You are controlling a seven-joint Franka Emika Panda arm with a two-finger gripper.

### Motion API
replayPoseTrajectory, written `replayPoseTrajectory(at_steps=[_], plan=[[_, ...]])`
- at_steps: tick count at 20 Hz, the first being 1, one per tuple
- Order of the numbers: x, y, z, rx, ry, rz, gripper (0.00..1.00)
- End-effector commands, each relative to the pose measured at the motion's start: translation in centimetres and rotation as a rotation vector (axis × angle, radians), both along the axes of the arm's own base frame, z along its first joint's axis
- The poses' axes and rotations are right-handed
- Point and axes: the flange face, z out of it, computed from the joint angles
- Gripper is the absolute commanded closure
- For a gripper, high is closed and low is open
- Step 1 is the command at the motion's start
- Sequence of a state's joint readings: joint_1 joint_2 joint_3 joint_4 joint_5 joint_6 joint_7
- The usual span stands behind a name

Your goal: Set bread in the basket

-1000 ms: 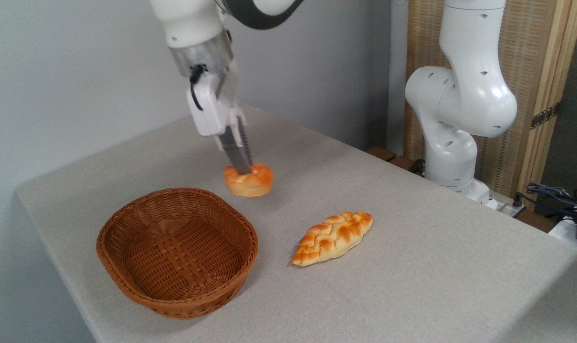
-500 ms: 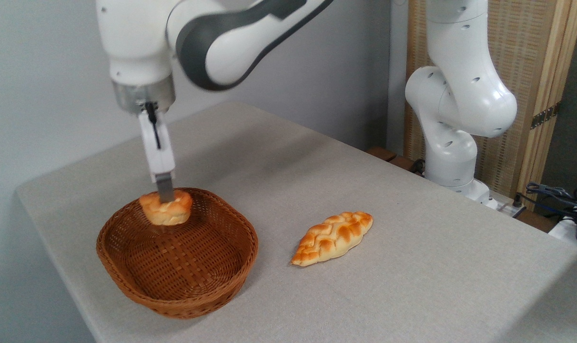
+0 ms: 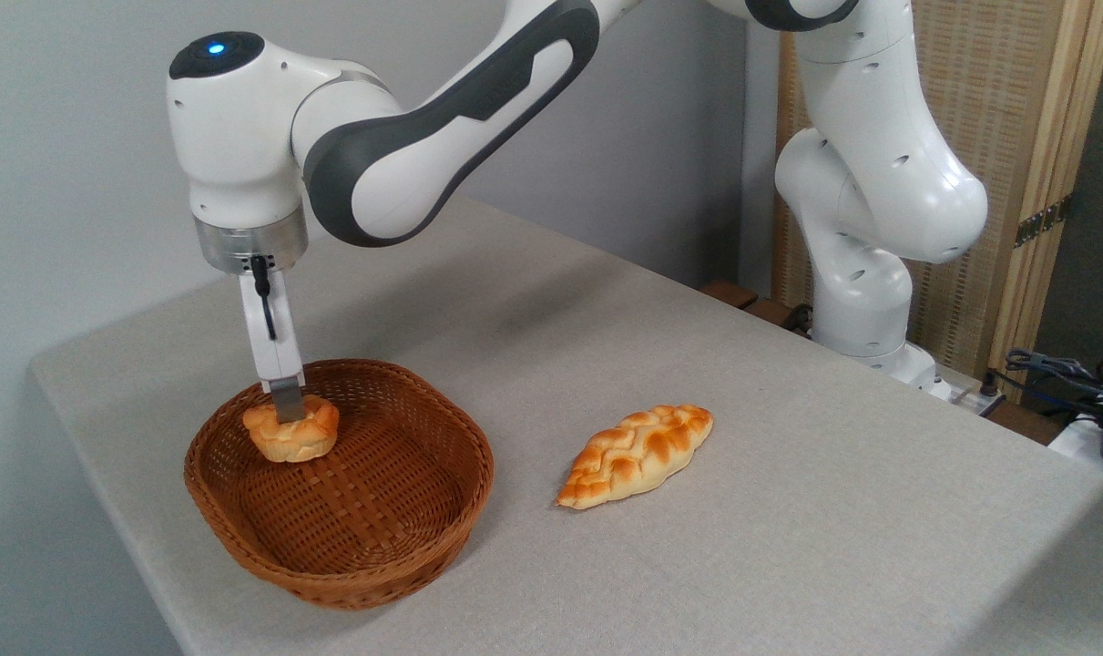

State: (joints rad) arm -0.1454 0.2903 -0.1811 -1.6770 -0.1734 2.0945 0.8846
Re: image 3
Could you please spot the long braided bread loaf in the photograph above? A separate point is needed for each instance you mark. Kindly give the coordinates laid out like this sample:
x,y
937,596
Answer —
x,y
638,451

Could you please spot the grey tablecloth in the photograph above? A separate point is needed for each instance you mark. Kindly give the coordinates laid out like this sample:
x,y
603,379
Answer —
x,y
742,510

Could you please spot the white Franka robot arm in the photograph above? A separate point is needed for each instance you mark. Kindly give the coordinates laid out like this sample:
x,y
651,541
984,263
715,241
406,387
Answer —
x,y
241,137

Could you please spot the brown wicker basket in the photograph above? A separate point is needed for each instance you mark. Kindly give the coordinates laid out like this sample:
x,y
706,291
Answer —
x,y
360,510

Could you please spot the brass screen hinge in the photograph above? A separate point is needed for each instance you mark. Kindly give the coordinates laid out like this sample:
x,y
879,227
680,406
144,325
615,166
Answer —
x,y
1043,220

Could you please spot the round orange bread bun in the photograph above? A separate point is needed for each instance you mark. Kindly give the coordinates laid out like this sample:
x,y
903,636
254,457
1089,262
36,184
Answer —
x,y
296,439

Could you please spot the brown wooden block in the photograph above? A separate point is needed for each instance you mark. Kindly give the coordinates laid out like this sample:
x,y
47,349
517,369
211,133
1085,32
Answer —
x,y
730,293
770,312

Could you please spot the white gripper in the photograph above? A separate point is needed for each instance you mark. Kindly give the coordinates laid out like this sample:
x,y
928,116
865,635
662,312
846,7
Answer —
x,y
261,342

